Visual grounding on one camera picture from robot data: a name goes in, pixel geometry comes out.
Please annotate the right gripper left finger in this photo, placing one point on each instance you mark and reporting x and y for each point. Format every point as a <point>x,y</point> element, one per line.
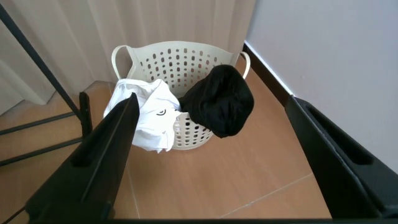
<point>109,155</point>

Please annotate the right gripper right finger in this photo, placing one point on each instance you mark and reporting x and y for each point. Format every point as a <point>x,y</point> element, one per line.
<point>323,174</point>

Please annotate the white printed t-shirt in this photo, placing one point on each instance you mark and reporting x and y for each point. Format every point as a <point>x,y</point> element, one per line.
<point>155,124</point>

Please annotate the black garment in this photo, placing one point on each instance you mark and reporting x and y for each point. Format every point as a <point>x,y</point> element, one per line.
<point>220,102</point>

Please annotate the black clothes rack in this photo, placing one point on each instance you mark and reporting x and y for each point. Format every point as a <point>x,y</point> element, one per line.
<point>85,115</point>

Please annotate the white laundry basket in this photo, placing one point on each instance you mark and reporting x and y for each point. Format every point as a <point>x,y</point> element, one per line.
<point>177,62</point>

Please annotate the beige curtain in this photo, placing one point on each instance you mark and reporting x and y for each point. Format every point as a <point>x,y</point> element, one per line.
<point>124,25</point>

